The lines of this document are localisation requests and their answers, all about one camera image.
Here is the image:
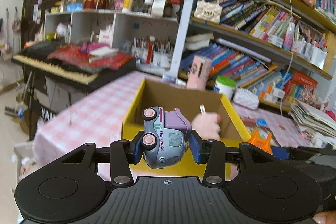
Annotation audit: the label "red cloth on keyboard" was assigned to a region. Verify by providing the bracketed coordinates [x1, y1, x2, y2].
[48, 44, 133, 73]

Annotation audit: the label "purple toy truck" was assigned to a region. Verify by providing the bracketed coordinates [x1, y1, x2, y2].
[141, 106, 191, 169]

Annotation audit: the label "pink cylindrical container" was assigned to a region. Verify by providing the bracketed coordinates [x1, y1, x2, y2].
[186, 56, 212, 90]

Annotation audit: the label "orange white box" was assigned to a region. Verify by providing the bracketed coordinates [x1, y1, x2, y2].
[256, 90, 278, 103]
[259, 83, 285, 99]

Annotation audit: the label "black electronic keyboard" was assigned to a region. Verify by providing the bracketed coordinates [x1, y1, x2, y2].
[11, 40, 136, 93]

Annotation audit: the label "white quilted purse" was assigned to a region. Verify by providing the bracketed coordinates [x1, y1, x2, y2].
[233, 88, 259, 110]

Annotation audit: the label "orange white box upper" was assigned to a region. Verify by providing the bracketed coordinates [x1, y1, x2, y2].
[259, 83, 285, 99]

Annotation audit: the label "white yellow bottle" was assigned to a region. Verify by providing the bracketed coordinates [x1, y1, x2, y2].
[122, 0, 134, 12]

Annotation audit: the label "row of leaning books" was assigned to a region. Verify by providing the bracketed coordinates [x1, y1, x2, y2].
[178, 43, 292, 90]

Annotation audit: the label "white charging cable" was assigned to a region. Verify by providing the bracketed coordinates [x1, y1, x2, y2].
[278, 0, 295, 114]

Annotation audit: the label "yellow cardboard box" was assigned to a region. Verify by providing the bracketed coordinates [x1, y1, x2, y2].
[121, 77, 252, 178]

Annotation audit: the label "stack of papers and booklets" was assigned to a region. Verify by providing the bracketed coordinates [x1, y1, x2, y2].
[289, 101, 335, 138]

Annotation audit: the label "person's hand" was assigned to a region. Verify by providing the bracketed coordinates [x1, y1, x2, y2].
[313, 210, 336, 224]

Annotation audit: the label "pink plush chick toy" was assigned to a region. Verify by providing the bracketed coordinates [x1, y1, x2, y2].
[191, 105, 221, 140]

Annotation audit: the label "pink checkered tablecloth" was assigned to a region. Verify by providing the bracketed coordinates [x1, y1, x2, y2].
[33, 72, 311, 166]

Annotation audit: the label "white jar green lid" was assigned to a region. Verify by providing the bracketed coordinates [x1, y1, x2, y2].
[213, 76, 236, 100]

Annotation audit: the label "white cubby shelf unit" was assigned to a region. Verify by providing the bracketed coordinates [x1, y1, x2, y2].
[44, 10, 179, 76]

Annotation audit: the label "white pen holder cups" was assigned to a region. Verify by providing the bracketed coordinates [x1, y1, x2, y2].
[131, 46, 173, 69]

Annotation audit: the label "orange white box lower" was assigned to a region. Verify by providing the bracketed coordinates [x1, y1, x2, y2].
[256, 90, 278, 103]

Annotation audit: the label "cream pearl handle handbag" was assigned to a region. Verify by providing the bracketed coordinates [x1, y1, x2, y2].
[194, 0, 223, 24]

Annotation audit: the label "blue wrapped eraser block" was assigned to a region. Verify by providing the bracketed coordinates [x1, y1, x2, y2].
[256, 118, 268, 127]

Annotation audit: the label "wooden bookshelf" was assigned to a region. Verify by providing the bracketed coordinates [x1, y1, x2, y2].
[170, 0, 335, 107]

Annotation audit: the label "red books group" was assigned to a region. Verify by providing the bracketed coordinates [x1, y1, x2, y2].
[283, 71, 318, 104]

